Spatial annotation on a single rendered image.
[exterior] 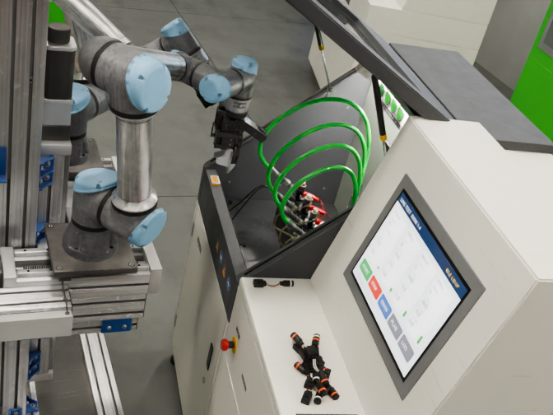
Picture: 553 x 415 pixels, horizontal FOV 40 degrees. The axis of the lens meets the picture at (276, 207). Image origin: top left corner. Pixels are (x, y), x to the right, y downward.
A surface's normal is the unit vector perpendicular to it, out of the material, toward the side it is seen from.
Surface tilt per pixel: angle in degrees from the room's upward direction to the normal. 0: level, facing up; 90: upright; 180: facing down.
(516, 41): 90
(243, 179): 90
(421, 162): 76
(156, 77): 84
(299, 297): 0
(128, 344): 0
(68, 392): 0
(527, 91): 90
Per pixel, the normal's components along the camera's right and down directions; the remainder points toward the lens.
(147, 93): 0.84, 0.33
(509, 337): 0.22, 0.56
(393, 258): -0.87, -0.25
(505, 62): -0.91, 0.02
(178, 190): 0.22, -0.83
